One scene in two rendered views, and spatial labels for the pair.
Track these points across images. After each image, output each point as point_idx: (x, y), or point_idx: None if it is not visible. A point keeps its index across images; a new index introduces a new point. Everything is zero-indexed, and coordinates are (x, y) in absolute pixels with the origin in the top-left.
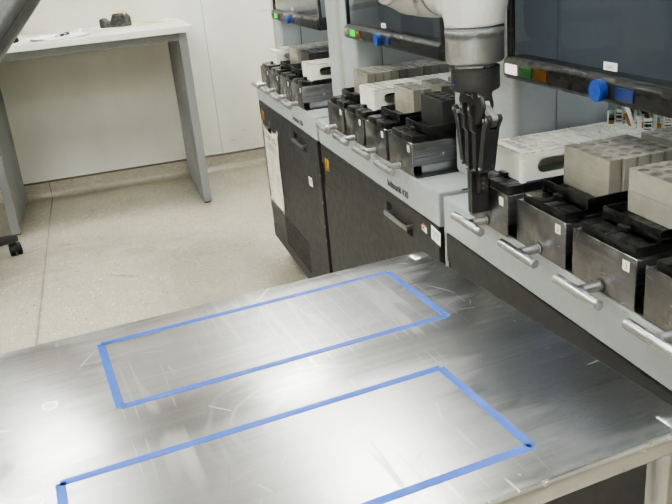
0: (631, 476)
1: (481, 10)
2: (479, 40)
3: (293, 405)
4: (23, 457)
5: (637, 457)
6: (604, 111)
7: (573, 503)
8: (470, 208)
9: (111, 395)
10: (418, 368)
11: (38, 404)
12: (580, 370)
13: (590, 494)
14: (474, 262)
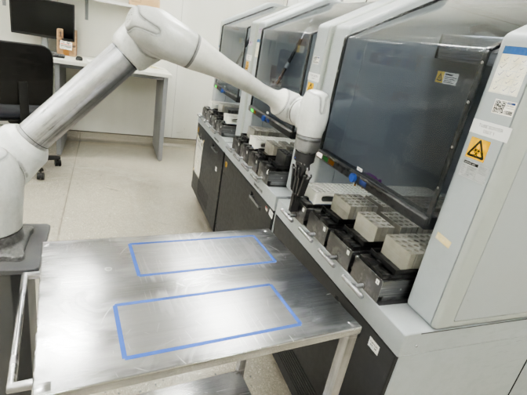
0: None
1: (314, 131)
2: (310, 143)
3: (211, 289)
4: (98, 291)
5: (337, 335)
6: None
7: None
8: (289, 209)
9: (135, 269)
10: (261, 283)
11: (103, 267)
12: (323, 296)
13: None
14: (285, 230)
